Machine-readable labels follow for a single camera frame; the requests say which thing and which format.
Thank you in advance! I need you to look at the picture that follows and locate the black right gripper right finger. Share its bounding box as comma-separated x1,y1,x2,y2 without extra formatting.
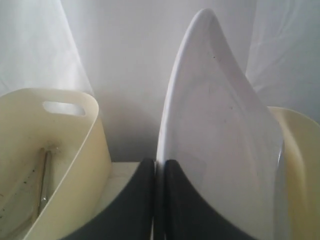
164,159,240,240

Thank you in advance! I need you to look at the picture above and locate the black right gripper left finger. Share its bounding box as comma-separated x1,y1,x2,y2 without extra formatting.
64,158,155,240

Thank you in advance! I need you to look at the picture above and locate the steel table knife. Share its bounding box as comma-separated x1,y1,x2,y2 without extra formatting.
36,150,52,217

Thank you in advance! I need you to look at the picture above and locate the white square plate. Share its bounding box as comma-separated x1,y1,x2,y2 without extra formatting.
156,8,283,240

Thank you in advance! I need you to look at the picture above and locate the wooden chopstick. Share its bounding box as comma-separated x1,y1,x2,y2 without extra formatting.
31,148,46,224

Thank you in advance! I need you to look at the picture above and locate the cream bin with triangle mark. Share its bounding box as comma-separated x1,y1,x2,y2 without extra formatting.
0,88,112,240

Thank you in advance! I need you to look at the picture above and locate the cream bin with square mark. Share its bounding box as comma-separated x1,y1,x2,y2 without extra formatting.
269,106,320,240

